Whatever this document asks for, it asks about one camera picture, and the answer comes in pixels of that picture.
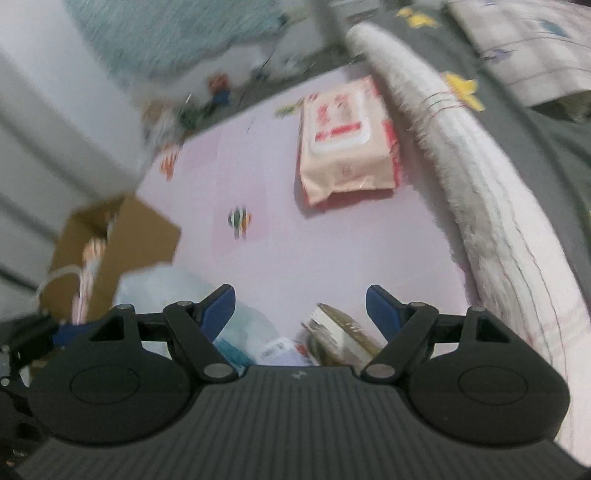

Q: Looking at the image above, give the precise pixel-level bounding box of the brown cardboard box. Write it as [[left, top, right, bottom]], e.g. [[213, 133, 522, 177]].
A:
[[49, 194, 181, 321]]

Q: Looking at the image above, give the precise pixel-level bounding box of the white fluffy blanket with stripes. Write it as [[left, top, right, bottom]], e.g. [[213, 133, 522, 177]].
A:
[[346, 22, 590, 464]]

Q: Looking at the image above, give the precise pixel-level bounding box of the white book block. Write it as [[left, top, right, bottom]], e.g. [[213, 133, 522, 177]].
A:
[[303, 303, 382, 372]]

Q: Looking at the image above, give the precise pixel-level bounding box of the blue floral curtain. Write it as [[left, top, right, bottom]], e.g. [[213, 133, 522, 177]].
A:
[[64, 0, 287, 86]]

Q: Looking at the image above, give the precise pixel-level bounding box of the white blue plastic bag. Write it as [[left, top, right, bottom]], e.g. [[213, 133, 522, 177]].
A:
[[112, 263, 280, 373]]

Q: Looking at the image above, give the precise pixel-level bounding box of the red wet wipes pack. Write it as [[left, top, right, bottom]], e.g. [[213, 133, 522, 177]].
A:
[[297, 75, 401, 206]]

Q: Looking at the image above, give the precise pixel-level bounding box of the checked white pillow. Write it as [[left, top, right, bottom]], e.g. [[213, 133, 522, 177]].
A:
[[446, 1, 590, 107]]

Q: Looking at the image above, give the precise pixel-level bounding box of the grey blanket with yellow patches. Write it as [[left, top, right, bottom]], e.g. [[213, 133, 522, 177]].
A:
[[369, 8, 590, 296]]

